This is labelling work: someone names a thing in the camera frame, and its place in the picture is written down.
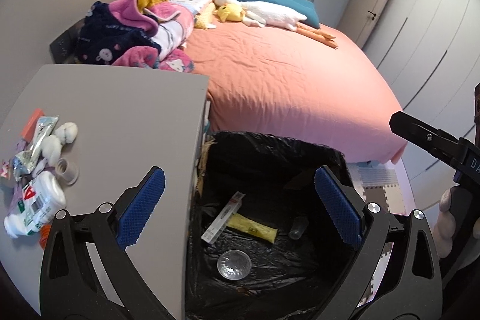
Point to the gloved right hand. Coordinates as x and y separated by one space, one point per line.
445 226

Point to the navy blue fleece garment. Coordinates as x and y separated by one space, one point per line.
103 39

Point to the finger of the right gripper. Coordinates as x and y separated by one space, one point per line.
459 153

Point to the pink bed mattress sheet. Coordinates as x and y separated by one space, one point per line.
278 82

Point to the long white toothpaste box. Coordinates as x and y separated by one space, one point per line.
218 225

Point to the yellow snack wrapper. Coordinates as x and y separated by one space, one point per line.
251 227

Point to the black wall socket panel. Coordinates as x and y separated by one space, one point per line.
62 49

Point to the white cotton ball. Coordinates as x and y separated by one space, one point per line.
51 148
67 133

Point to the white wardrobe doors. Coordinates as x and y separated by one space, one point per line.
428 52

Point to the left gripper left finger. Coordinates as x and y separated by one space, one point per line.
86 272

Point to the black trash bag bin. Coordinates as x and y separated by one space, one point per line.
261 243

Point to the white goose plush toy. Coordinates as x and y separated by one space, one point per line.
261 14

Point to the purple plastic bag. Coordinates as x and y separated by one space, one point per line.
11 188

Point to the yellow duck plush toy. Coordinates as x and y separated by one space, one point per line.
230 12

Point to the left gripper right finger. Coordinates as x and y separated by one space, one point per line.
394 272

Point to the white AD milk bottle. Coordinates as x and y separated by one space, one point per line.
41 199

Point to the pink fleece blanket pile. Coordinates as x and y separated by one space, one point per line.
167 26

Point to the clear plastic cup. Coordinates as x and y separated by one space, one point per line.
234 265

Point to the orange rectangular eraser box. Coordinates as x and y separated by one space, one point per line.
30 126

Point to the foam puzzle floor mat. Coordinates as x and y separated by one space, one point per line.
377 184

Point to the silver foil wrapper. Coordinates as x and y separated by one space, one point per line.
33 147

